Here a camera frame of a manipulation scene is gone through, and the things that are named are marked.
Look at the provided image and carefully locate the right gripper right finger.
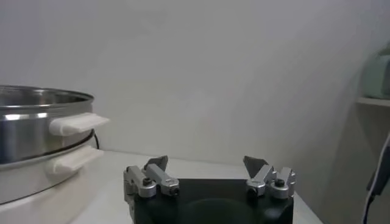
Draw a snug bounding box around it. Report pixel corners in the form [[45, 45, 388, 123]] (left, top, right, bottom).
[[243, 155, 297, 200]]

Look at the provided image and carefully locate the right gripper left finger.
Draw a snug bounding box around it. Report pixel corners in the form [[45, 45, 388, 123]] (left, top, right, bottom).
[[123, 155, 180, 200]]

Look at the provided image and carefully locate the stainless steel steamer basket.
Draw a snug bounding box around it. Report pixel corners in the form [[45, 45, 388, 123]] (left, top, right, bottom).
[[0, 85, 110, 166]]

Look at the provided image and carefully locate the cream electric cooker base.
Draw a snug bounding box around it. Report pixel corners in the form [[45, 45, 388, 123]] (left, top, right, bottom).
[[0, 141, 106, 224]]

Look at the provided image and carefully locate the white shelf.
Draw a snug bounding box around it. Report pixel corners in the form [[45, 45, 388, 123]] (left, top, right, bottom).
[[356, 96, 390, 108]]

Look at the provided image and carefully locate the pale green appliance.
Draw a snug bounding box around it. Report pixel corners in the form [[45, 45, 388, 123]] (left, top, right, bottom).
[[362, 42, 390, 100]]

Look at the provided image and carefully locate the black wall cable with adapter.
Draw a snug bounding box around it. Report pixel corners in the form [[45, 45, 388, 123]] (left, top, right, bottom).
[[361, 133, 390, 224]]

